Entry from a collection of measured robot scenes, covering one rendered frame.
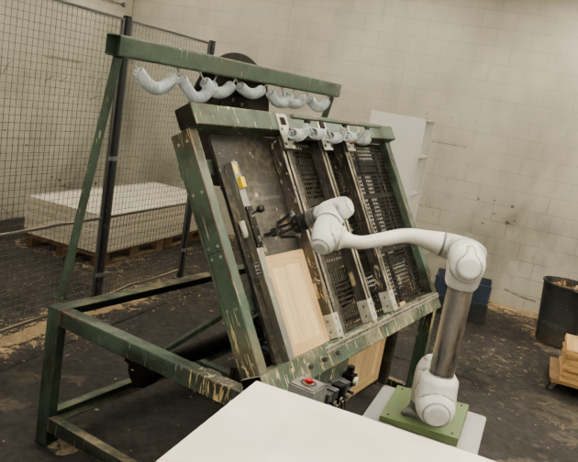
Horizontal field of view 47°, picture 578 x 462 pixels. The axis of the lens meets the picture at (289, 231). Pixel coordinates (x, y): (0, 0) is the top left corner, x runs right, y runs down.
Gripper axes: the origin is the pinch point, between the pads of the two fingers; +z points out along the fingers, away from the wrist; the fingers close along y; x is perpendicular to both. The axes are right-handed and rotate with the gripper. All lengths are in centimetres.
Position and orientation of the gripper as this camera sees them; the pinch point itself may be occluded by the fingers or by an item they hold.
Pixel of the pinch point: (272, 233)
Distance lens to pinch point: 293.8
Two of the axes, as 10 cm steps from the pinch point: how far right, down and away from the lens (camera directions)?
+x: 5.2, -0.9, 8.5
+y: 2.9, 9.5, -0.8
